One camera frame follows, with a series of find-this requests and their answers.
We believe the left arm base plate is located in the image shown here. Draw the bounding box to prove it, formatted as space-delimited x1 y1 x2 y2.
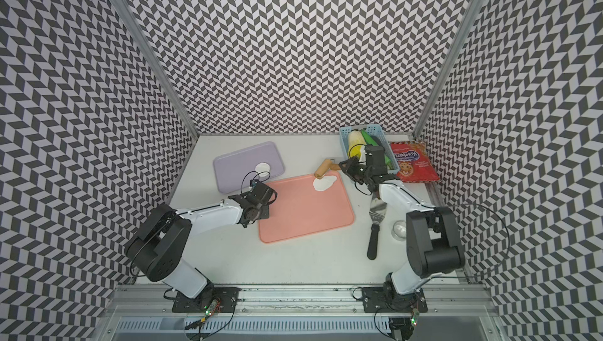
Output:
172 286 241 314

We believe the lavender tray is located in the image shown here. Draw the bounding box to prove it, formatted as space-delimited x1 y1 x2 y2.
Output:
213 141 285 194

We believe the wooden dough roller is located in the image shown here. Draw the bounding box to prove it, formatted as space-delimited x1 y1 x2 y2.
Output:
313 159 341 179

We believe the green cucumber toy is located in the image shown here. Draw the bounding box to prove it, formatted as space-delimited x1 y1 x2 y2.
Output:
361 130 393 169

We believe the white dough piece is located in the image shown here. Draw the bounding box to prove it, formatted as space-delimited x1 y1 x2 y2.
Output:
313 174 339 192

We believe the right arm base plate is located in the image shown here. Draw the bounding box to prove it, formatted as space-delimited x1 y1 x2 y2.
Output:
361 287 428 314

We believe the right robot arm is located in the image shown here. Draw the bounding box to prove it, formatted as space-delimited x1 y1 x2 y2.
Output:
339 146 465 311

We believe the light blue plastic basket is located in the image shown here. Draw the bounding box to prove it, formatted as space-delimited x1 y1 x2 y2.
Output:
339 124 400 174

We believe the yellow napa cabbage toy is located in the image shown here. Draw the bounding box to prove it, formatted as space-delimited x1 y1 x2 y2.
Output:
347 130 366 158

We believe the black handled scraper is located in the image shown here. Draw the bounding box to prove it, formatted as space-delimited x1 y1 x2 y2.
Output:
367 194 387 260

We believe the red snack bag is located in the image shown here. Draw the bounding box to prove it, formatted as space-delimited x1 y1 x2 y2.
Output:
390 142 440 183

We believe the round white dough disc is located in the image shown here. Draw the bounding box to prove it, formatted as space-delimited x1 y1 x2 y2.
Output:
254 162 271 173

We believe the pink tray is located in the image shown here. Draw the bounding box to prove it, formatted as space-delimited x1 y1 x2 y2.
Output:
258 172 355 244

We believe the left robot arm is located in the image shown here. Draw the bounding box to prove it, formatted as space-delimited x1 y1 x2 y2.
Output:
125 180 278 300

